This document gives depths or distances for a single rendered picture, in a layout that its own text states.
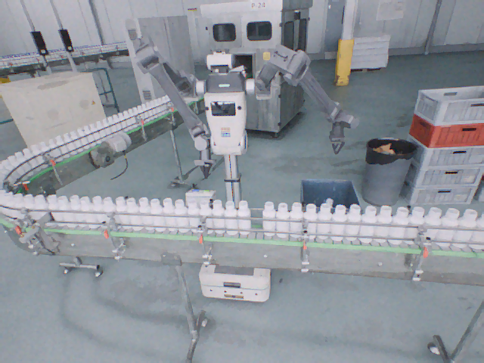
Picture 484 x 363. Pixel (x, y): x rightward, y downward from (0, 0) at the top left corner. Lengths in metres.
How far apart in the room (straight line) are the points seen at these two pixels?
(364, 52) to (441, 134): 7.42
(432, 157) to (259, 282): 2.11
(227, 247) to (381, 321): 1.38
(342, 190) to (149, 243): 1.21
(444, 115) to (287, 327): 2.26
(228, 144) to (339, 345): 1.48
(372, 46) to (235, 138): 9.01
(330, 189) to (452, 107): 1.61
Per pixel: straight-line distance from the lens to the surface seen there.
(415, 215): 1.35
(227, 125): 1.71
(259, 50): 4.76
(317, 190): 1.92
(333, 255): 1.37
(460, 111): 3.26
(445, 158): 3.41
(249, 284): 2.15
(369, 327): 2.34
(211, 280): 2.19
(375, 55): 10.56
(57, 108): 5.19
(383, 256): 1.40
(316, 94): 1.32
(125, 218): 1.50
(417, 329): 2.45
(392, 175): 3.21
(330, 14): 13.06
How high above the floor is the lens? 1.89
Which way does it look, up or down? 31 degrees down
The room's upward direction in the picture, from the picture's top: 4 degrees counter-clockwise
